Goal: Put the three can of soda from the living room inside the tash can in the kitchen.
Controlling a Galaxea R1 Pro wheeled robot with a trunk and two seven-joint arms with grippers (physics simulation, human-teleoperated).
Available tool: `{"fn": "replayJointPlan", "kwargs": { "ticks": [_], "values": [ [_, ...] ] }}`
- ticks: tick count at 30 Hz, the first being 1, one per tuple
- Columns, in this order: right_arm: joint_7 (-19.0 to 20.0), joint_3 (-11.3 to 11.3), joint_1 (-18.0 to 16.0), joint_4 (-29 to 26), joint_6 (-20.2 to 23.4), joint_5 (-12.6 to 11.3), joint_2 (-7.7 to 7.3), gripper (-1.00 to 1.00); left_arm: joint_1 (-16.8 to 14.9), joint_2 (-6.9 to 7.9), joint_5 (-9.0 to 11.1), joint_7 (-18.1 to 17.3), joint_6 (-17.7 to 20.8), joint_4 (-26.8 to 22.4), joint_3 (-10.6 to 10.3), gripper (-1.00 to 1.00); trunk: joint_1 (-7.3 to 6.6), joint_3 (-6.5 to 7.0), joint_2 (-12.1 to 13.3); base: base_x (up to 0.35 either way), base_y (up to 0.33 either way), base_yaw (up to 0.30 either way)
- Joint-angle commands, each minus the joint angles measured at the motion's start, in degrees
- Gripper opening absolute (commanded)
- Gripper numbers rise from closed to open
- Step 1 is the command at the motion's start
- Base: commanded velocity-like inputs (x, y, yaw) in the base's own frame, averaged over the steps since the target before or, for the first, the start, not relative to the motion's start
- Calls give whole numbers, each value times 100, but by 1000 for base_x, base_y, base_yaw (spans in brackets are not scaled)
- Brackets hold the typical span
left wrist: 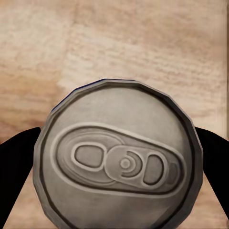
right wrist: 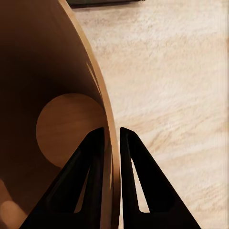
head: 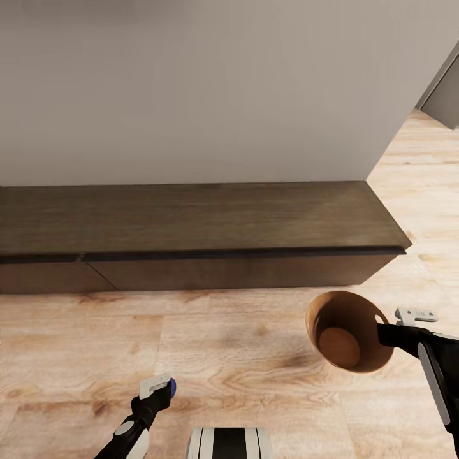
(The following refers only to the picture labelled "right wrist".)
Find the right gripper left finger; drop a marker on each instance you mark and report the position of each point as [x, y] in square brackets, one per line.
[55, 210]

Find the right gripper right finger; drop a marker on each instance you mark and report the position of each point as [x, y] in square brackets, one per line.
[167, 210]

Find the trash can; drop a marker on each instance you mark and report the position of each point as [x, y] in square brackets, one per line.
[52, 94]

